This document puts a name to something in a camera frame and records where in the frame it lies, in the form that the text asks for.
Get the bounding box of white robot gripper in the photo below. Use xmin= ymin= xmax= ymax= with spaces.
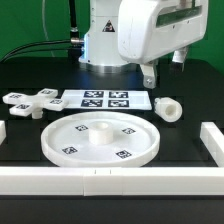
xmin=118 ymin=0 xmax=209 ymax=89

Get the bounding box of white round table top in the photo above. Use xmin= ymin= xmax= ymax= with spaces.
xmin=41 ymin=111 xmax=160 ymax=168

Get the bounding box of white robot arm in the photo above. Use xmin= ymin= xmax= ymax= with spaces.
xmin=79 ymin=0 xmax=209 ymax=89

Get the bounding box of white right fence bar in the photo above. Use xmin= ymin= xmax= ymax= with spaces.
xmin=200 ymin=122 xmax=224 ymax=168

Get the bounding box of white fence bar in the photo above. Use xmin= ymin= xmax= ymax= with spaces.
xmin=200 ymin=122 xmax=224 ymax=168
xmin=0 ymin=120 xmax=6 ymax=145
xmin=0 ymin=167 xmax=224 ymax=196

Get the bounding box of white marker plate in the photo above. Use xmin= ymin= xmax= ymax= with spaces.
xmin=62 ymin=90 xmax=152 ymax=110

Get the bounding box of white cross-shaped table base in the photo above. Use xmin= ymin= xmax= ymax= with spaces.
xmin=2 ymin=88 xmax=68 ymax=119

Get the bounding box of white front fence bar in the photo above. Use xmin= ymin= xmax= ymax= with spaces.
xmin=0 ymin=167 xmax=224 ymax=196

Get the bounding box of white left fence bar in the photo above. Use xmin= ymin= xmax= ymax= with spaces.
xmin=0 ymin=120 xmax=6 ymax=145

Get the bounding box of black vertical cable connector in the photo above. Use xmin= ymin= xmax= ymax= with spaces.
xmin=68 ymin=0 xmax=79 ymax=38

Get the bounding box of black cable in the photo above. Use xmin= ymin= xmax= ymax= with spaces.
xmin=0 ymin=39 xmax=84 ymax=64

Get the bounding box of white thin cable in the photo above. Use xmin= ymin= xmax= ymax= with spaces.
xmin=41 ymin=0 xmax=56 ymax=58

